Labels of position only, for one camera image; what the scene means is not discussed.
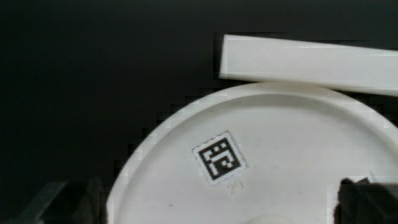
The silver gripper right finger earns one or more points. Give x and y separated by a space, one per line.
367 202

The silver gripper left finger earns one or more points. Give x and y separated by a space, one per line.
66 204

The white round table top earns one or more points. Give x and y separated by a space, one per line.
244 160

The white right fence block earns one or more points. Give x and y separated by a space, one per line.
351 68

